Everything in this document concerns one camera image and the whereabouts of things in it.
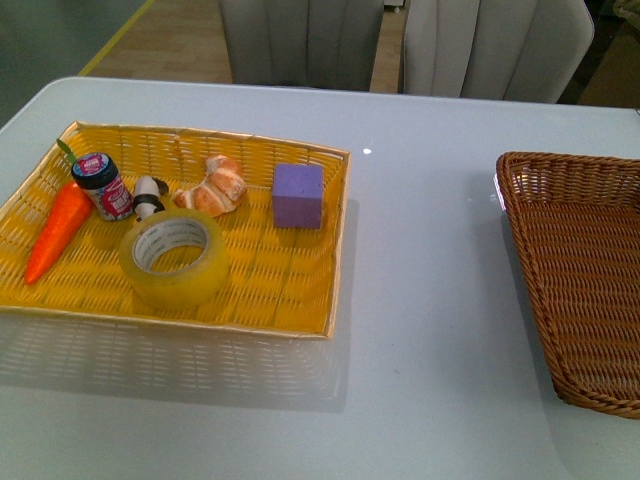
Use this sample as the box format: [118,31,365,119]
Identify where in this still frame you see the yellow woven basket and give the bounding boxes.
[1,121,351,338]

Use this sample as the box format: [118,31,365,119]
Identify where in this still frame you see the brown wicker basket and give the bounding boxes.
[496,152,639,419]

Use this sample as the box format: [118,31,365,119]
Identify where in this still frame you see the purple foam cube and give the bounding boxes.
[272,163,323,229]

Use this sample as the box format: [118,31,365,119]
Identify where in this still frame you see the toy croissant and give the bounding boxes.
[172,155,247,217]

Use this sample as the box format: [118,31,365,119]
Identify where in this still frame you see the black white toy figure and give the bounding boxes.
[132,175,169,222]

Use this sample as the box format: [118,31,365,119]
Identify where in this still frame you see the left grey upholstered chair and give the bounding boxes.
[219,0,384,91]

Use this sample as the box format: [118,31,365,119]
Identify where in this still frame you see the grey upholstered chair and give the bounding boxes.
[398,1,595,103]
[219,0,384,91]

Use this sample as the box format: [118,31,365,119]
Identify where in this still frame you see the small labelled jar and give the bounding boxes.
[71,152,133,221]

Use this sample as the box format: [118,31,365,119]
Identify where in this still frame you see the orange toy carrot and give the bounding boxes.
[24,181,94,285]

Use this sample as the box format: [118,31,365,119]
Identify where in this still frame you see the right grey upholstered chair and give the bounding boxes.
[398,1,595,103]

